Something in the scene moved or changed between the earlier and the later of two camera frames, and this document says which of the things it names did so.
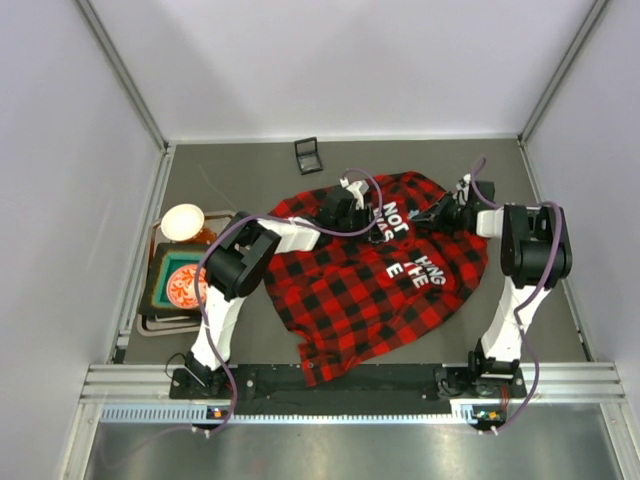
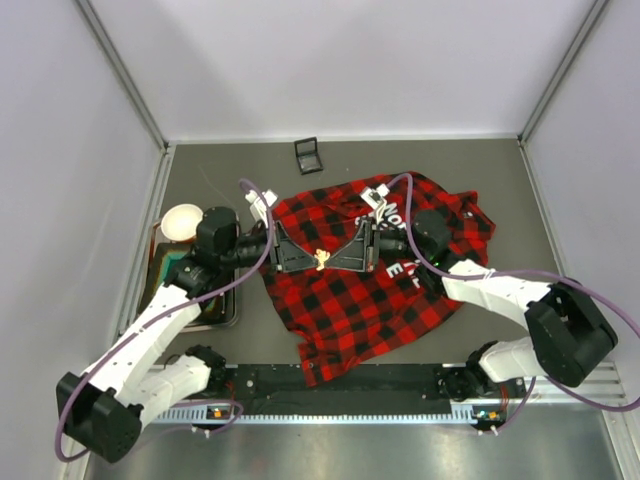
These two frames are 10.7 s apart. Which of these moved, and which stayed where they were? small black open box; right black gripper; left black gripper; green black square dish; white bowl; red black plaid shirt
Moved: right black gripper; left black gripper
Stayed: green black square dish; white bowl; red black plaid shirt; small black open box
